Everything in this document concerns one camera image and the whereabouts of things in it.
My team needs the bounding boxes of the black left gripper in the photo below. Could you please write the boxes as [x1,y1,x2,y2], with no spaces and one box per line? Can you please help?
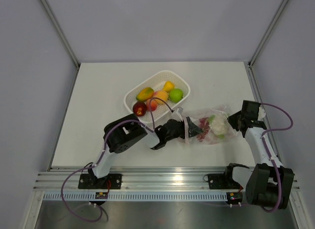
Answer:
[165,117,202,142]

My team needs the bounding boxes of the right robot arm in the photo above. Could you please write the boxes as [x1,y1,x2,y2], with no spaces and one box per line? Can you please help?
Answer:
[223,100,294,212]

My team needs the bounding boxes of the right aluminium frame post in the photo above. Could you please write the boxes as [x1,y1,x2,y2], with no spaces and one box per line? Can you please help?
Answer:
[249,0,291,68]

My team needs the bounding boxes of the white perforated plastic basket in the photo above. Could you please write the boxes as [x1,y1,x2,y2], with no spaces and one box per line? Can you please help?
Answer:
[124,70,190,124]

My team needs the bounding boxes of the fake orange fruit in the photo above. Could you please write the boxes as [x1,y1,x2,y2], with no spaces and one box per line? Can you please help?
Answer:
[153,90,168,105]

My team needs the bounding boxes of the left aluminium frame post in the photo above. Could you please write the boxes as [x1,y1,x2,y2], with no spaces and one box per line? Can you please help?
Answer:
[39,0,80,70]

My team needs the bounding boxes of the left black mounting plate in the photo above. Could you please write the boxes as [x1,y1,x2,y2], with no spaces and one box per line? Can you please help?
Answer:
[78,173,123,190]

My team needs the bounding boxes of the fake dark red apple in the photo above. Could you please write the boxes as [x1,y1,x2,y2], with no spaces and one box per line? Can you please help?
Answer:
[132,101,147,117]

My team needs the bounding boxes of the clear zip top bag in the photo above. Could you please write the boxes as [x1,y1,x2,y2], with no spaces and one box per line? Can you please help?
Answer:
[181,105,237,145]

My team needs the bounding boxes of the fake mango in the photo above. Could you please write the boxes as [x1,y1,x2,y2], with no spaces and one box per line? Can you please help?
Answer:
[136,87,154,102]

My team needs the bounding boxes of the black mounting plate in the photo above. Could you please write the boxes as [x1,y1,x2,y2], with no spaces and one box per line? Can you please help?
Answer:
[78,173,123,190]
[205,173,247,190]

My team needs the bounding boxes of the fake peach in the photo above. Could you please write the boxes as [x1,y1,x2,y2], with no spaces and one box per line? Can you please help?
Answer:
[146,99,158,112]

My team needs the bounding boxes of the aluminium frame post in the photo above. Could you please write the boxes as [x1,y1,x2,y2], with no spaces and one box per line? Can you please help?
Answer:
[249,0,291,68]
[39,0,80,70]

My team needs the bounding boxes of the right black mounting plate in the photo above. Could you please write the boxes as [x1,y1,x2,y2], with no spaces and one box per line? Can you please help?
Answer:
[205,173,247,190]

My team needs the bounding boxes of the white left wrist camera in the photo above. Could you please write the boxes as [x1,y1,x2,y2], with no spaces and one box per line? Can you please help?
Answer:
[171,106,183,121]

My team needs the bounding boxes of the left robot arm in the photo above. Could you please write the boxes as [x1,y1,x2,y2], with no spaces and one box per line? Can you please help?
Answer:
[89,114,203,189]

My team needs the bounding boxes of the fake red grapes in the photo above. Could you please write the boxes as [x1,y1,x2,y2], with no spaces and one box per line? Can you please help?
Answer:
[197,115,215,143]

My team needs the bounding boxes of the white slotted cable duct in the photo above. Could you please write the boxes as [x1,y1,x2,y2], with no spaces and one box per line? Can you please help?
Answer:
[43,191,227,202]

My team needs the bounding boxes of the fake green apple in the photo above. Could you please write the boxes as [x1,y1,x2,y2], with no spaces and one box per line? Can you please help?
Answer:
[169,88,184,103]

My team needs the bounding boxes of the fake yellow pear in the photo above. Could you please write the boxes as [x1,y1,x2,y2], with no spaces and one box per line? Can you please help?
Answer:
[162,81,175,93]

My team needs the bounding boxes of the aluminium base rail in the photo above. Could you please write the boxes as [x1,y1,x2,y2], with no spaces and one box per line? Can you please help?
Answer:
[33,166,301,192]

